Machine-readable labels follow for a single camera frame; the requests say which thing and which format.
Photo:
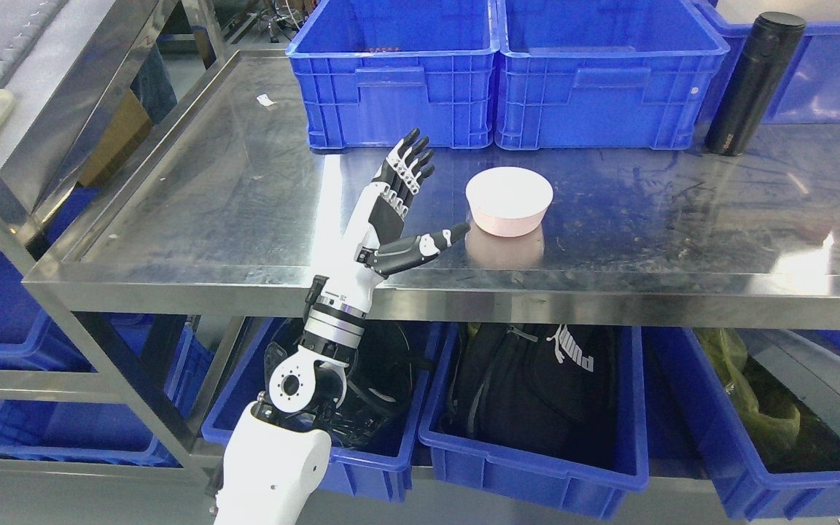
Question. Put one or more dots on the blue bin under arm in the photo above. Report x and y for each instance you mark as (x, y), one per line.
(374, 431)

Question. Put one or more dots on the pink ikea bowl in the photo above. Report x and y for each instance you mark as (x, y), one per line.
(508, 201)

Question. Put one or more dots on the blue bin with bag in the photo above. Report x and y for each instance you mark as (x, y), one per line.
(544, 480)

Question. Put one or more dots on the blue crate top left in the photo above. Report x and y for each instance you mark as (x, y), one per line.
(371, 71)

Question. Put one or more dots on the blue crate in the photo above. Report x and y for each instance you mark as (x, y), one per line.
(371, 71)
(810, 89)
(602, 73)

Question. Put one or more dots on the black thermos bottle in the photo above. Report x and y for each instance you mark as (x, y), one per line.
(767, 52)

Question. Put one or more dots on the black puma bag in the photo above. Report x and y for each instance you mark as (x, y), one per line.
(548, 389)

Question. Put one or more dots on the blue crate top middle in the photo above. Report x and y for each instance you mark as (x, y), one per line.
(602, 73)

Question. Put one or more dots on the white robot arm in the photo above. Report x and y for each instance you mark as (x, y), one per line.
(280, 449)

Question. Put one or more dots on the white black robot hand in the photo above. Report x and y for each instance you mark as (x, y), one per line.
(373, 247)

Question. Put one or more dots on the steel table shelf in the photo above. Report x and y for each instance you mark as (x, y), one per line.
(226, 210)

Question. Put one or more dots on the blue crate top right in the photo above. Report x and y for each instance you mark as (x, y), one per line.
(810, 89)

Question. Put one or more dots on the blue bin lower right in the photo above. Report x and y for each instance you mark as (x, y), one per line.
(747, 490)

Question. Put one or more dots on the steel rack shelf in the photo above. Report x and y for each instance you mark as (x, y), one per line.
(70, 80)

